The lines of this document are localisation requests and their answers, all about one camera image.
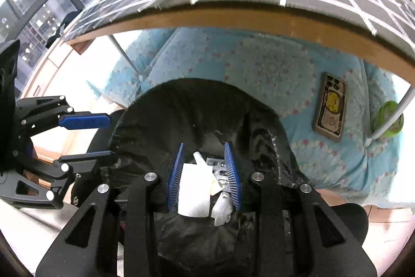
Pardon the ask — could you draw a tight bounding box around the phone in clear case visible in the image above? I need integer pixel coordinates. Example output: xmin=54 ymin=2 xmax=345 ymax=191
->
xmin=312 ymin=72 xmax=348 ymax=143

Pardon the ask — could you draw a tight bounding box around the trash bin with black bag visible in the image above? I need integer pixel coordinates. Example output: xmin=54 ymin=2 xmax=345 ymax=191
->
xmin=89 ymin=78 xmax=312 ymax=277

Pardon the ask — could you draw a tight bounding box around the wooden table with metal legs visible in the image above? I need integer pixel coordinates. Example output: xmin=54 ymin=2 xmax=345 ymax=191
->
xmin=66 ymin=4 xmax=415 ymax=148

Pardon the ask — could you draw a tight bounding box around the white tissue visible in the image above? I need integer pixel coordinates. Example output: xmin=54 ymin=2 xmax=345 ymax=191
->
xmin=211 ymin=191 xmax=234 ymax=227

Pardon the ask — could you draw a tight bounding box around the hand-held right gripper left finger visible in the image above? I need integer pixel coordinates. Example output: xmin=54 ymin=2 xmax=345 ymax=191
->
xmin=36 ymin=143 xmax=185 ymax=277

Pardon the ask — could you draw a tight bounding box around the green jar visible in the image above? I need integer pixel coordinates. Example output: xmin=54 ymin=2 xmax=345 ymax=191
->
xmin=373 ymin=101 xmax=405 ymax=143

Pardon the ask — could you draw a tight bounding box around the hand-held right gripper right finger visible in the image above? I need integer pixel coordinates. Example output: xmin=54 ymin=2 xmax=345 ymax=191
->
xmin=224 ymin=141 xmax=378 ymax=277

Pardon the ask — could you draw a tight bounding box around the silver blister pack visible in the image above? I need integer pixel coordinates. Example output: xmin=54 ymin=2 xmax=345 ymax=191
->
xmin=206 ymin=158 xmax=231 ymax=193

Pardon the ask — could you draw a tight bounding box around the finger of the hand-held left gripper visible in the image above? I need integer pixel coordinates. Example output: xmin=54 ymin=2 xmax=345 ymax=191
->
xmin=0 ymin=150 xmax=119 ymax=210
xmin=15 ymin=96 xmax=111 ymax=151

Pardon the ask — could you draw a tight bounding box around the wooden window sill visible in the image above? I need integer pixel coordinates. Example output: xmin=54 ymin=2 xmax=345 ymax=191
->
xmin=19 ymin=37 xmax=130 ymax=167

